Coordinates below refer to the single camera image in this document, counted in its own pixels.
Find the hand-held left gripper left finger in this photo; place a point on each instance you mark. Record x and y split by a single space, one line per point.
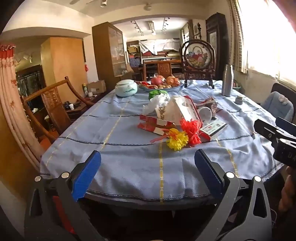
87 173

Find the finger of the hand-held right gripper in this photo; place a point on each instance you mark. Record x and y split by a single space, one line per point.
286 126

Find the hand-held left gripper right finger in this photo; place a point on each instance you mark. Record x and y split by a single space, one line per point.
208 171

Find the person's right hand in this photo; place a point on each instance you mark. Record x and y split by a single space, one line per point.
289 194

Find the chair with blue cushion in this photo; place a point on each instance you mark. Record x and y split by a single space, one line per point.
277 106

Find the red ribbon flower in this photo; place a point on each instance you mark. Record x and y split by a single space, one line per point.
192 132

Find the white medicine box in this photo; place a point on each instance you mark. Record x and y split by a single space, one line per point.
214 128

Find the yellow ribbon flower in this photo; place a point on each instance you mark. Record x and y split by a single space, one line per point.
178 140

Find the blue checked tablecloth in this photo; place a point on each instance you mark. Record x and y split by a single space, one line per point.
129 148

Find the dark wooden side table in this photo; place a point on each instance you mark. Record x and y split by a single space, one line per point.
78 109

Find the white red printed paper box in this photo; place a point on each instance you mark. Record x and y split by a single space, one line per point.
180 110

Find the curved wooden armchair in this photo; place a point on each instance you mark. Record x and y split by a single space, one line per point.
55 109

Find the red white flat carton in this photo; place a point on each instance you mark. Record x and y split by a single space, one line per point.
152 124

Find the wooden door panel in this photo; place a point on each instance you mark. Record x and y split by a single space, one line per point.
13 166

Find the steel bottle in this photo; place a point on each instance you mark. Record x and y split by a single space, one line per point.
227 81

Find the green can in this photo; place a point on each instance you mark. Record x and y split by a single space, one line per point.
85 89

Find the white plastic bag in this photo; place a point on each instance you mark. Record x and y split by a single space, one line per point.
153 104

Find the cardboard box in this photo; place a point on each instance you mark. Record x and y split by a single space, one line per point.
97 87

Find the fruit plate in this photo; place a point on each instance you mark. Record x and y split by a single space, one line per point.
178 85

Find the celadon lidded jar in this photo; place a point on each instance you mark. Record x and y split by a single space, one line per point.
126 89

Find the green plastic wrapper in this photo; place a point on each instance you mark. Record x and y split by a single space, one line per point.
155 94

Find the bright window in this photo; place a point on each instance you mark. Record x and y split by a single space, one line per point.
266 34

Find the orange wrapped fruit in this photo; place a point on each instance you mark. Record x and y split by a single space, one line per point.
173 81

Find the red apple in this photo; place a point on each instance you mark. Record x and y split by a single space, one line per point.
158 81

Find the pink floral curtain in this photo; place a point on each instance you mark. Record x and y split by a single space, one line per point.
13 97

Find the dark carved tall cabinet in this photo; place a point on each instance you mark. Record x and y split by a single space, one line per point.
217 41

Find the light wood wardrobe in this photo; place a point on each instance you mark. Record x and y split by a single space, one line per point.
64 64

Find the round embroidered table screen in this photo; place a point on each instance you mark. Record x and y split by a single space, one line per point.
197 58

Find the carved wooden chair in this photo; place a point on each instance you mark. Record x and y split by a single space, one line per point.
161 68

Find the wooden glass door cabinet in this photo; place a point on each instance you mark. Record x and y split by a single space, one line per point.
104 53

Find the cluttered shelf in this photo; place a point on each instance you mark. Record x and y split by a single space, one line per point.
134 53

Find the white cover cloth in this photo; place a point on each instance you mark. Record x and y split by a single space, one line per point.
159 45

